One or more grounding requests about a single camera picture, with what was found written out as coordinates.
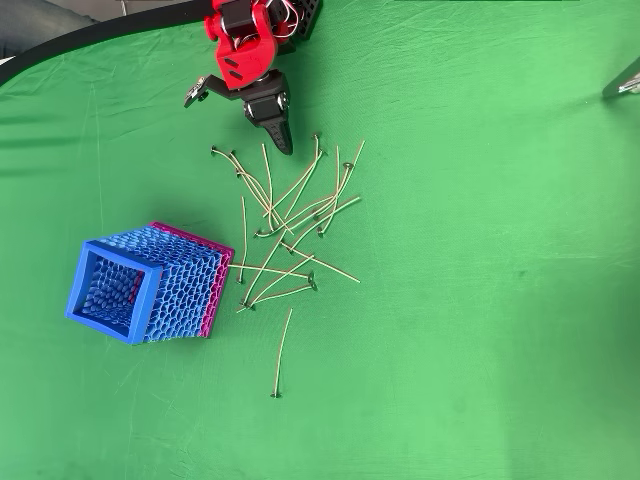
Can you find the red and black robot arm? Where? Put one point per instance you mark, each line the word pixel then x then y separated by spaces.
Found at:
pixel 247 57

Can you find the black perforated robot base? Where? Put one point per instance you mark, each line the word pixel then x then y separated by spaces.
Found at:
pixel 307 17

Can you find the blue and magenta lattice basket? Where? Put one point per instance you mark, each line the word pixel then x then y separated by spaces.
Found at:
pixel 145 300

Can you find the green cloth backdrop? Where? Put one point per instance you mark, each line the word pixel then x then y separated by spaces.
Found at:
pixel 450 300

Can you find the person's leg in jeans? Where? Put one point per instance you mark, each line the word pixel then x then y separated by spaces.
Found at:
pixel 40 20

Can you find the small gripper camera on bracket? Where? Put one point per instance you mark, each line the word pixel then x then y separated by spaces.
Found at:
pixel 196 92

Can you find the silver metal stand pole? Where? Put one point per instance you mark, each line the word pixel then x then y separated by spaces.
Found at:
pixel 625 75

